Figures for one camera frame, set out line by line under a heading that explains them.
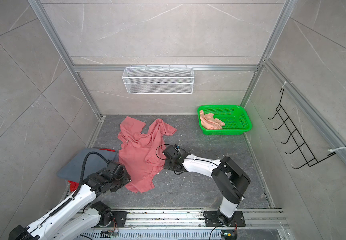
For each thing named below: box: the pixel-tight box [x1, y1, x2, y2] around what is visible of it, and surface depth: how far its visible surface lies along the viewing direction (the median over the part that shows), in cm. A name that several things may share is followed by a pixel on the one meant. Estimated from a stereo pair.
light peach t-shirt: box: [199, 109, 225, 130], surface depth 106 cm
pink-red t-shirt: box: [117, 116, 178, 194], surface depth 100 cm
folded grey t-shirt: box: [57, 148, 119, 184], surface depth 83 cm
